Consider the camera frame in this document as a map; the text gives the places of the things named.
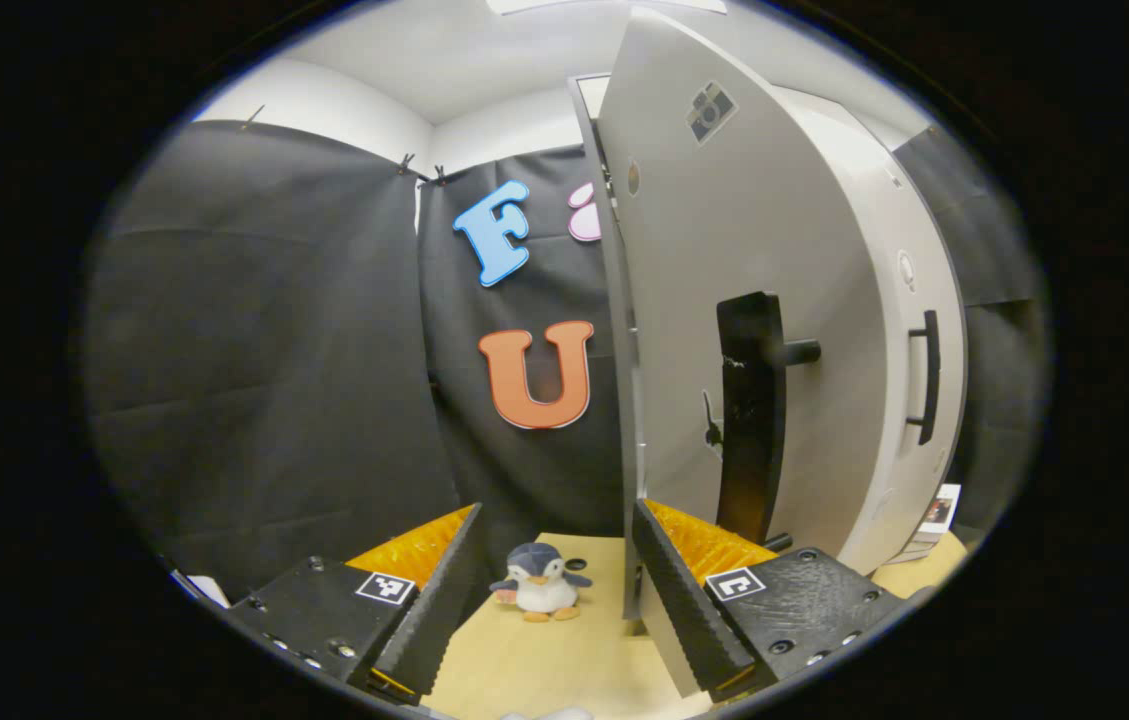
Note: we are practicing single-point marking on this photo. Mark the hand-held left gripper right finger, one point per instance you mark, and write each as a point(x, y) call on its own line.
point(679, 610)

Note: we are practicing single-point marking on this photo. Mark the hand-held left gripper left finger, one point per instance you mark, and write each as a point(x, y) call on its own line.
point(439, 615)

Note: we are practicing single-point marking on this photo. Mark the white cabinet door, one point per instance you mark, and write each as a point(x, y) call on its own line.
point(684, 250)
point(914, 490)

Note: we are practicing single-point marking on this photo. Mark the white and grey cabinet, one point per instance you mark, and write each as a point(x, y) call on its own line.
point(619, 300)

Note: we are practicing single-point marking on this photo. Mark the penguin plush toy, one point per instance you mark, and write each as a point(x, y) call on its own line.
point(539, 590)

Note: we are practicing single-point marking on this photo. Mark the black backdrop cloth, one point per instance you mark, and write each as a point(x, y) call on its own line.
point(274, 350)

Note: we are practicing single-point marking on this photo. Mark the large ceiling light panel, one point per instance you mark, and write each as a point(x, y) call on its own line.
point(604, 5)

